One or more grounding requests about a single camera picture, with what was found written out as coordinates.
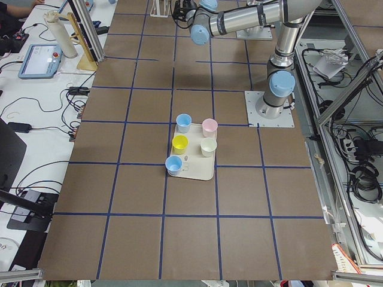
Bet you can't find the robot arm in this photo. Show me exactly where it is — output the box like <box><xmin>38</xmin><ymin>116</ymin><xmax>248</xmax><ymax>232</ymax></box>
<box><xmin>171</xmin><ymin>1</ymin><xmax>320</xmax><ymax>91</ymax></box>

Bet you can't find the yellow plastic cup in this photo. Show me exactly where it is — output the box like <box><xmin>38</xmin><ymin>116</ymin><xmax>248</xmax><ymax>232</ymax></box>
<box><xmin>172</xmin><ymin>135</ymin><xmax>189</xmax><ymax>155</ymax></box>

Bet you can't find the pale green plastic cup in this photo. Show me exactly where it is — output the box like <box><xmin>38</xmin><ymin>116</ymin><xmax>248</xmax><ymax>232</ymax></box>
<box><xmin>200</xmin><ymin>138</ymin><xmax>217</xmax><ymax>157</ymax></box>

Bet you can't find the light blue plastic cup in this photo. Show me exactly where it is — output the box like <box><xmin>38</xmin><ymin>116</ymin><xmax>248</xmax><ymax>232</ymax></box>
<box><xmin>176</xmin><ymin>114</ymin><xmax>192</xmax><ymax>133</ymax></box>

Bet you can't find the pink plastic cup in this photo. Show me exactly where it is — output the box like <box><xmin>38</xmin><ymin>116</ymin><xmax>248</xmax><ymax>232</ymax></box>
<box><xmin>202</xmin><ymin>118</ymin><xmax>218</xmax><ymax>138</ymax></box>

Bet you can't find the white plastic tray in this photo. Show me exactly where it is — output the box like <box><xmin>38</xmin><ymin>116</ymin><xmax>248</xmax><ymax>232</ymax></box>
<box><xmin>170</xmin><ymin>123</ymin><xmax>215</xmax><ymax>181</ymax></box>

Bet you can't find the wooden mug tree stand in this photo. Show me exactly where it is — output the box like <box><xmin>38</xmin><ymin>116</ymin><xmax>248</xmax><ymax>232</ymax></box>
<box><xmin>59</xmin><ymin>13</ymin><xmax>97</xmax><ymax>71</ymax></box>

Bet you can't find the white cylindrical bottle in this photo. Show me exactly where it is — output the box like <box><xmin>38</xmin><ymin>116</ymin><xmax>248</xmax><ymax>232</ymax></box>
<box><xmin>44</xmin><ymin>10</ymin><xmax>77</xmax><ymax>59</ymax></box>

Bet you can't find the blue teach pendant tablet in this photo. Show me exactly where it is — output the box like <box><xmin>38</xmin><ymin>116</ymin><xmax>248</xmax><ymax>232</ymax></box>
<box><xmin>18</xmin><ymin>44</ymin><xmax>62</xmax><ymax>80</ymax></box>

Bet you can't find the computer monitor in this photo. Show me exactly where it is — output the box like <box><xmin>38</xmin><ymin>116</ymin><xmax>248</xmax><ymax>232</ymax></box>
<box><xmin>1</xmin><ymin>121</ymin><xmax>58</xmax><ymax>232</ymax></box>

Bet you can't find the person at desk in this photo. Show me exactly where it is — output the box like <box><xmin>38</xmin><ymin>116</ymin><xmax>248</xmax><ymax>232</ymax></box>
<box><xmin>1</xmin><ymin>0</ymin><xmax>45</xmax><ymax>56</ymax></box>

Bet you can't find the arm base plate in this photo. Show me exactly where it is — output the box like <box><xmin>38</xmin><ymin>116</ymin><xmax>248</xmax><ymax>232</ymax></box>
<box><xmin>236</xmin><ymin>27</ymin><xmax>273</xmax><ymax>41</ymax></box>
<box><xmin>244</xmin><ymin>91</ymin><xmax>294</xmax><ymax>128</ymax></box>

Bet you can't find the white wire cup rack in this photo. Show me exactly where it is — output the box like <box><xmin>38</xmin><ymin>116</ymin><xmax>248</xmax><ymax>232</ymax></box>
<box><xmin>150</xmin><ymin>0</ymin><xmax>171</xmax><ymax>18</ymax></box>

